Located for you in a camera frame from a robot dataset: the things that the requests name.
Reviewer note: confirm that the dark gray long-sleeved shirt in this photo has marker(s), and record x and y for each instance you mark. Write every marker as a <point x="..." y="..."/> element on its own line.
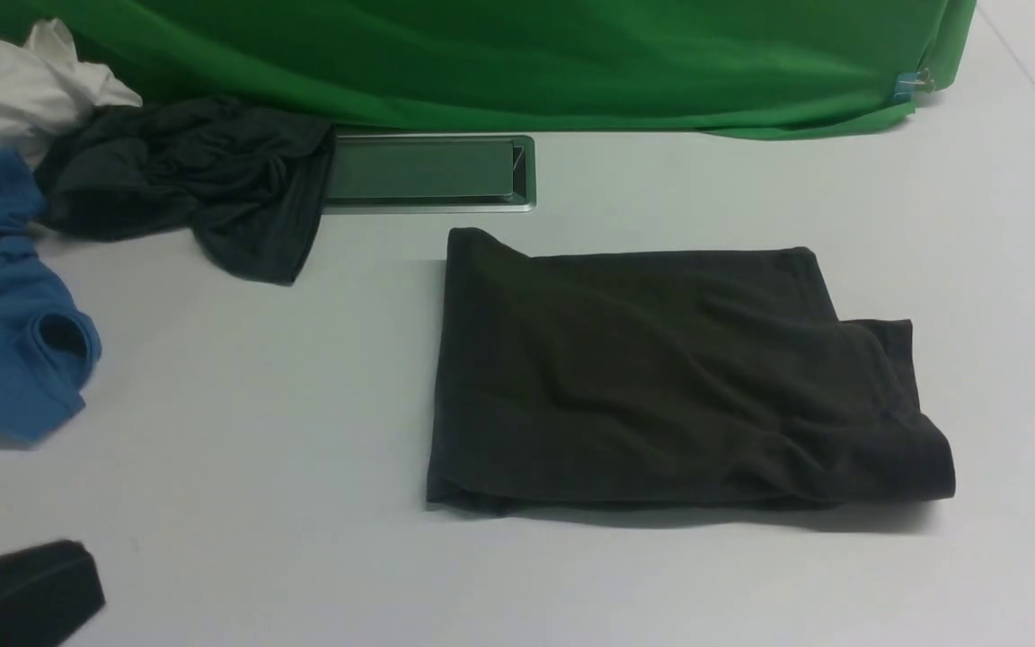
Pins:
<point x="721" y="379"/>

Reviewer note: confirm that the blue binder clip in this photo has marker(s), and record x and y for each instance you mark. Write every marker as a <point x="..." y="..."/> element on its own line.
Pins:
<point x="908" y="85"/>

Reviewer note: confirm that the green backdrop cloth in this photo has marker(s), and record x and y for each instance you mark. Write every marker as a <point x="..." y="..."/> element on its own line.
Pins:
<point x="760" y="70"/>

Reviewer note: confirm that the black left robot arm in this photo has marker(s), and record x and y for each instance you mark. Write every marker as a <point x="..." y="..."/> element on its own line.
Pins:
<point x="47" y="593"/>

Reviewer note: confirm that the white cloth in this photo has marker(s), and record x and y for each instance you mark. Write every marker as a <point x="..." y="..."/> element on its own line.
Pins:
<point x="47" y="91"/>

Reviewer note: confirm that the blue shirt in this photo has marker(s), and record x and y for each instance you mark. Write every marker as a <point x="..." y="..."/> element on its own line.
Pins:
<point x="48" y="347"/>

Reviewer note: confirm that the dark teal crumpled shirt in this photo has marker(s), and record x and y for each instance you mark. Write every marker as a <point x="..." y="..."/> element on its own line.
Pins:
<point x="250" y="182"/>

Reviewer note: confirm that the table cable grommet plate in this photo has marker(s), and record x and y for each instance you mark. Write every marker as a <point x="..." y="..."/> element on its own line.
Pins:
<point x="432" y="174"/>

